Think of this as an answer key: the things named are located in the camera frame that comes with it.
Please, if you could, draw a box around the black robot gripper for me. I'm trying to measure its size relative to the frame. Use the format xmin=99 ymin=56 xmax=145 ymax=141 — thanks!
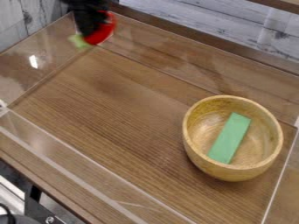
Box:
xmin=62 ymin=0 xmax=110 ymax=36

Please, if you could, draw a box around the red plush fruit green stem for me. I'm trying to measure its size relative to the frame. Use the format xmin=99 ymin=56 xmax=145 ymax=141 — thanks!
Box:
xmin=70 ymin=11 xmax=118 ymax=49

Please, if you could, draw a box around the wooden bowl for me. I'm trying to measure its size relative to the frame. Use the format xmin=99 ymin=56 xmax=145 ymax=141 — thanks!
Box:
xmin=182 ymin=95 xmax=285 ymax=182

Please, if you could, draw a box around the green rectangular block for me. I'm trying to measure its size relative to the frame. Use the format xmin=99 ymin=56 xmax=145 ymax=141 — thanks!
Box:
xmin=207 ymin=113 xmax=251 ymax=164

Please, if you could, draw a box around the clear acrylic tray wall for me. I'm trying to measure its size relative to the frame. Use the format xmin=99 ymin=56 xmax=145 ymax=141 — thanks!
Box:
xmin=0 ymin=16 xmax=299 ymax=224

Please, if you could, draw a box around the black table leg bracket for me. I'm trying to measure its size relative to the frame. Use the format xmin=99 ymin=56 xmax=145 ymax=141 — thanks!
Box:
xmin=24 ymin=185 xmax=66 ymax=224

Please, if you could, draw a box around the black cable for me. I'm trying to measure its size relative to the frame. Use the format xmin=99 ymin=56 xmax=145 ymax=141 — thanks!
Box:
xmin=0 ymin=202 xmax=18 ymax=224

